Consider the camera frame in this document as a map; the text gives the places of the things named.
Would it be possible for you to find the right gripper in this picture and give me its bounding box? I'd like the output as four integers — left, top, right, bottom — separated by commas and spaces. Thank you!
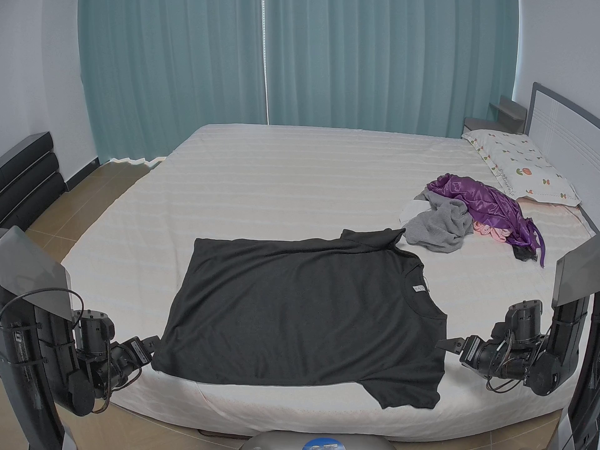
459, 336, 497, 376

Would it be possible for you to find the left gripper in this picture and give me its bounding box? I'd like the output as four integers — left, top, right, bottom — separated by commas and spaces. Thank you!
109, 337, 154, 376

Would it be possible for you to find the black T-shirt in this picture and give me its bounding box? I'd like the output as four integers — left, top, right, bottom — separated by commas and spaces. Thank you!
151, 228, 448, 410

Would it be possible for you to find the bed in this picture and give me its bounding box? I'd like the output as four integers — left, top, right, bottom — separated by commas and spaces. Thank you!
61, 82, 600, 442

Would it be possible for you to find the pink garment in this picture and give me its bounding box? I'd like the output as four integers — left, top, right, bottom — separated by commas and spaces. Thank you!
471, 221, 514, 245

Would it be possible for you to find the grey knit garment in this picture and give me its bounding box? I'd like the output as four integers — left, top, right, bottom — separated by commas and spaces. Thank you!
403, 190, 474, 254

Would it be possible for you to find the purple satin garment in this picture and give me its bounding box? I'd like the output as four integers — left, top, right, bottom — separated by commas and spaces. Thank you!
426, 173, 547, 268

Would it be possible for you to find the white garment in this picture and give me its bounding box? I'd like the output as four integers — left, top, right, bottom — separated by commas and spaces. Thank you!
398, 199, 439, 226

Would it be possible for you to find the white printed pillow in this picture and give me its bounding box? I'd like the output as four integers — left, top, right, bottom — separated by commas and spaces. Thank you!
462, 129, 582, 207

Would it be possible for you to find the black chest of drawers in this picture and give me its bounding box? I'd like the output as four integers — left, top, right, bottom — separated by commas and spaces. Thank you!
0, 132, 66, 231

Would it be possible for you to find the grey bedside table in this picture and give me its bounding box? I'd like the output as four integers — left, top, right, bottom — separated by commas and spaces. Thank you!
464, 95, 528, 135

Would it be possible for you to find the blue-green curtain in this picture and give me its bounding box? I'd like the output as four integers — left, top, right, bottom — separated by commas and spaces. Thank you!
77, 0, 269, 164
263, 0, 520, 139

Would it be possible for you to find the black cable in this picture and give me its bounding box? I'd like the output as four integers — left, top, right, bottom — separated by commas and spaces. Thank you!
0, 288, 85, 332

